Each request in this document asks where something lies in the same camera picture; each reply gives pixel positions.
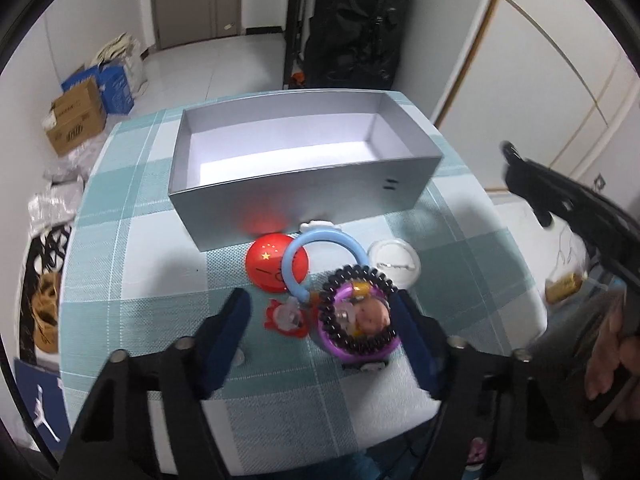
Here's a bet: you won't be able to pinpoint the purple ring pig charm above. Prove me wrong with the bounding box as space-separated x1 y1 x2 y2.
311 278 399 370

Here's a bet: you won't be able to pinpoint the white round pin badge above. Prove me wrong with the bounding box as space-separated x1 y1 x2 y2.
368 238 422 289

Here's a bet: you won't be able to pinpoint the black beaded bracelet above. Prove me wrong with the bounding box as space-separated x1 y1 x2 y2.
316 264 402 359

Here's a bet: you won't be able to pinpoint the person's right hand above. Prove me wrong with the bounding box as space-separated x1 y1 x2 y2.
585 295 639 400

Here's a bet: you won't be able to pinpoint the red flag pin badge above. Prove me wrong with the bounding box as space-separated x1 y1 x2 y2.
245 233 294 294

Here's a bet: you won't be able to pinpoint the teal plaid tablecloth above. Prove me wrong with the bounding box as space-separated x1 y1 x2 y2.
60 94 547 474

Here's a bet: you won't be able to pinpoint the grey open cardboard box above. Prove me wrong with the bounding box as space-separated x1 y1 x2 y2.
168 89 442 252

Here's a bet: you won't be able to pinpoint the tan suede boots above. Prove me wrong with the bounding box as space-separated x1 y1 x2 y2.
30 272 61 354

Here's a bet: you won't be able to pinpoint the blue jordan shoe box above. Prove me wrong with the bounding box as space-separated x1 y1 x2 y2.
14 360 70 452

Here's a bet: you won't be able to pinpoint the white wardrobe gold trim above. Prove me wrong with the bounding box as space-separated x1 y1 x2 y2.
439 0 639 191

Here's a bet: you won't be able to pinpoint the black white sneakers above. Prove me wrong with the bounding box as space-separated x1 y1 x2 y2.
21 223 72 311

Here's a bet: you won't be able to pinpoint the grey plastic mailer bag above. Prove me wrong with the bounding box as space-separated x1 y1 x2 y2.
42 132 107 184

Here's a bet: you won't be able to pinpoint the brown cardboard box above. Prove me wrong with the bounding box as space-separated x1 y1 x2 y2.
42 77 106 157

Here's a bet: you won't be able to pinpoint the blue cardboard box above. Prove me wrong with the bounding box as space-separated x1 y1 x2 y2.
61 65 134 115

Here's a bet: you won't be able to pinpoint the black metal rack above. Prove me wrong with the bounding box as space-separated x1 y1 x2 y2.
282 0 304 89

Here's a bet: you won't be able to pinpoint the white canvas tote bag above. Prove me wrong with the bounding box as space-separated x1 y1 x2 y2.
91 32 146 96

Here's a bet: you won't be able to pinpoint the black backpack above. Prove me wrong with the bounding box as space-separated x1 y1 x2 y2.
303 0 409 90

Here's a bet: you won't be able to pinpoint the light blue ring bracelet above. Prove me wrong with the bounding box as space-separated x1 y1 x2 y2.
280 219 372 307

